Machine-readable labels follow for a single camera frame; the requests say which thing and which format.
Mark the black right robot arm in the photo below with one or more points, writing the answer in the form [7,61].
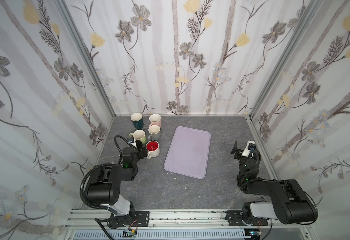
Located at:
[288,204]

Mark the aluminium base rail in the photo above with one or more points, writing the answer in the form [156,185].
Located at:
[211,224]

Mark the light green mug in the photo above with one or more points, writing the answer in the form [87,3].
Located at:
[139,135]

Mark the black mug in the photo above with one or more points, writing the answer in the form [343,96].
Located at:
[139,144]

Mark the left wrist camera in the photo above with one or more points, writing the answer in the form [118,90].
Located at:
[131,142]

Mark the pink mug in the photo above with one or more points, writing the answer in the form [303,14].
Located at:
[155,120]

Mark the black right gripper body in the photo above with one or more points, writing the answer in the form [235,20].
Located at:
[240,151]

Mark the dark teal mug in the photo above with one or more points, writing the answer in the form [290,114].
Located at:
[137,120]

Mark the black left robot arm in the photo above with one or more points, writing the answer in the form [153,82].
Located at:
[101,186]

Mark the cream white mug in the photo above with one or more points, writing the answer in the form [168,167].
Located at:
[153,149]

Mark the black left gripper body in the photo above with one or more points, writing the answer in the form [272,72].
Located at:
[137,148]

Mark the grey mug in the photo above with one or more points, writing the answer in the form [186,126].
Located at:
[154,133]

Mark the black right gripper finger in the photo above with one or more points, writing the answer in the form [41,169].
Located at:
[235,149]
[238,155]

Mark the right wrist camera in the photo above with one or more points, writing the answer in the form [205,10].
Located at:
[250,146]

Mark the lavender plastic tray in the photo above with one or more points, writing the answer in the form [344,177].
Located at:
[188,153]

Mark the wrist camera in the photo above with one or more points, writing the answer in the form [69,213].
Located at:
[131,142]
[250,146]

